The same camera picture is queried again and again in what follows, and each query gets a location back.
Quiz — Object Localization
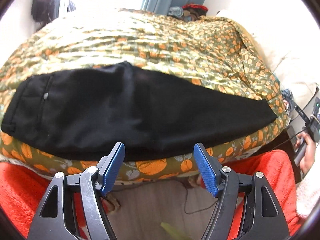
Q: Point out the black pants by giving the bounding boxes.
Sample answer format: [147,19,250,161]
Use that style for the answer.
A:
[1,62,277,161]

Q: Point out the person's right hand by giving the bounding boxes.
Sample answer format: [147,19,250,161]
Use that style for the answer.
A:
[295,132,316,175]

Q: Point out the red fleece blanket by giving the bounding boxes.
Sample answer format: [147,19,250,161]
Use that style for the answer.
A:
[1,150,306,237]

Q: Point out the green orange floral bedspread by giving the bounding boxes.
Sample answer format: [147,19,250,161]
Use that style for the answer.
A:
[0,8,288,184]

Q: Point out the red and grey clothes pile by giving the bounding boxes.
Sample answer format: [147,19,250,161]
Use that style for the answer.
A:
[168,3,208,22]

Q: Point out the dark bag by window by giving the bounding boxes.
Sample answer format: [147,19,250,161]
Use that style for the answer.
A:
[31,0,60,30]

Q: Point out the black cable on floor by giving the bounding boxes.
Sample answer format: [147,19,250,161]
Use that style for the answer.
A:
[183,179,218,215]

